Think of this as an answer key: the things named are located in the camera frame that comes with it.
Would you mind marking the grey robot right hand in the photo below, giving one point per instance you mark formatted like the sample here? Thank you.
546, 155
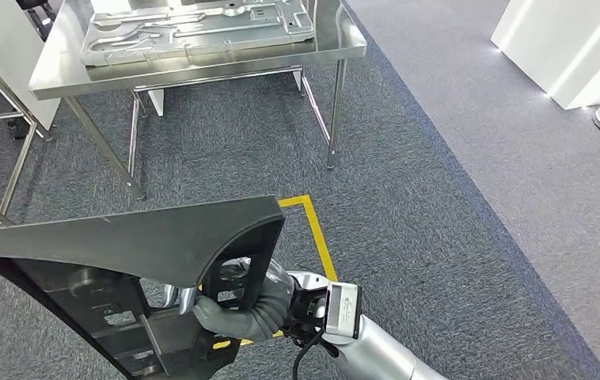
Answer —
263, 314

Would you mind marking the black plastic frame part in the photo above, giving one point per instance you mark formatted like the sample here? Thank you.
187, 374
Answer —
121, 246

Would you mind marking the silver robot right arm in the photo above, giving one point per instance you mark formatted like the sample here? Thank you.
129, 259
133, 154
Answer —
378, 356

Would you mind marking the steel workbench table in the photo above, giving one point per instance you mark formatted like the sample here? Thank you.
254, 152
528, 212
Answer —
226, 63

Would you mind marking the grey metal fixture plate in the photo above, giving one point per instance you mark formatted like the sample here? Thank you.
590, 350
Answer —
200, 36

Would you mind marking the steel side table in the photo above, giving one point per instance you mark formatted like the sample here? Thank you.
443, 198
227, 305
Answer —
18, 168

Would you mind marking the white display plinth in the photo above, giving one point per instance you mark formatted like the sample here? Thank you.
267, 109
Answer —
567, 42

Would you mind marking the white wrist camera on bracket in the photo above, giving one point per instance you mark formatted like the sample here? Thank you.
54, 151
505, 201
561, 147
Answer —
342, 309

